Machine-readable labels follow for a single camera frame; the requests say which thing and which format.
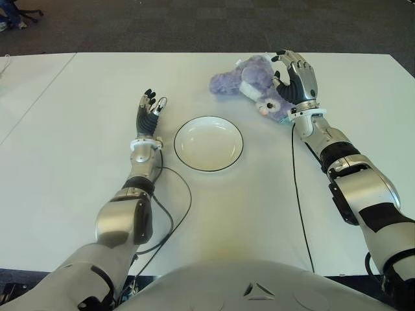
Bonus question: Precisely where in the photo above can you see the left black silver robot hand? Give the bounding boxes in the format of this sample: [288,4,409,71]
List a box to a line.
[135,89,169,139]

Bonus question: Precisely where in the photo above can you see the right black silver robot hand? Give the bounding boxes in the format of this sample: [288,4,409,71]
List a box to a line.
[270,49,320,108]

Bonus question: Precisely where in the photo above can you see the purple plush bunny doll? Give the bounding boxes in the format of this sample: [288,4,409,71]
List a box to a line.
[209,55,294,126]

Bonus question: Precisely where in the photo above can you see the white plate with black rim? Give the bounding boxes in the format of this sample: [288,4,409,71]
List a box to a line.
[174,115,244,172]

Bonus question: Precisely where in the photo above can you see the black office chair base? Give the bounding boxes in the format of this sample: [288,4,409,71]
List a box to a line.
[16,6,44,24]

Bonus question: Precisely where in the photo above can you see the person's legs with sneakers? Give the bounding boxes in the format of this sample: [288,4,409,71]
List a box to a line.
[0,0,27,32]

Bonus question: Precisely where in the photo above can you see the silver robot torso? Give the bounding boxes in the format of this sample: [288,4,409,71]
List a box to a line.
[113,259,403,311]

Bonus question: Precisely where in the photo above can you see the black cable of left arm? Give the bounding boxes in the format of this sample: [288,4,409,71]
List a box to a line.
[121,154,193,294]

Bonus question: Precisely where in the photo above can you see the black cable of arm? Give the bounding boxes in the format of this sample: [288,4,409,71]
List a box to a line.
[290,124,316,273]
[121,154,193,294]

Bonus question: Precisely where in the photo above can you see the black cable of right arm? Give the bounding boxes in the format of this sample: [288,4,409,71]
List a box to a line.
[290,124,316,273]

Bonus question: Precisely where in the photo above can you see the thin white cable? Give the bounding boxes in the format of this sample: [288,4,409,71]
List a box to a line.
[0,54,11,80]

